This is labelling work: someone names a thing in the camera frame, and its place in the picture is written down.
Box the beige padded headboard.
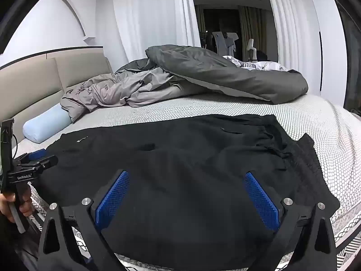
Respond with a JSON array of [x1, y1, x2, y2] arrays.
[[0, 47, 114, 173]]

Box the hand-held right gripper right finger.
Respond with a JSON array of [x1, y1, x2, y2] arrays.
[[244, 171, 338, 271]]

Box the white standing appliance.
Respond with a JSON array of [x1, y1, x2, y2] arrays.
[[248, 39, 258, 63]]

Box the dark grey duvet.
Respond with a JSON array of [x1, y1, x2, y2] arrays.
[[115, 45, 309, 105]]

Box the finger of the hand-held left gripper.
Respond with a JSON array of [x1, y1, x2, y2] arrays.
[[27, 155, 59, 173], [20, 148, 48, 162]]

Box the black and white patterned cloth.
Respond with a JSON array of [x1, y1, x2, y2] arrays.
[[222, 55, 292, 73]]

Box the black pants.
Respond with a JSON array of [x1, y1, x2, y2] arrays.
[[34, 114, 341, 262]]

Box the beige curtain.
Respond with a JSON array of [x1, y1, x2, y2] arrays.
[[238, 6, 268, 60]]

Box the white honeycomb-patterned mattress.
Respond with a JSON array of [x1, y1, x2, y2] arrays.
[[13, 90, 361, 271]]

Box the light grey blanket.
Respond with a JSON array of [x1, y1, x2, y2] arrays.
[[60, 69, 211, 124]]

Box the white curtain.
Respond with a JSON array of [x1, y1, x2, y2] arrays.
[[261, 0, 322, 75], [110, 0, 201, 72]]

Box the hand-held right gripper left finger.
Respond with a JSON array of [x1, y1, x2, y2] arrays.
[[37, 170, 131, 271]]

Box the person's left hand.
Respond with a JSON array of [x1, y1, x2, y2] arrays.
[[0, 188, 34, 223]]

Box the hanging grey clothes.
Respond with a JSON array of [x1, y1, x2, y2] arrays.
[[211, 31, 239, 56]]

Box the light blue pillow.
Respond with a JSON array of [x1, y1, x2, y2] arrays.
[[23, 103, 73, 144]]

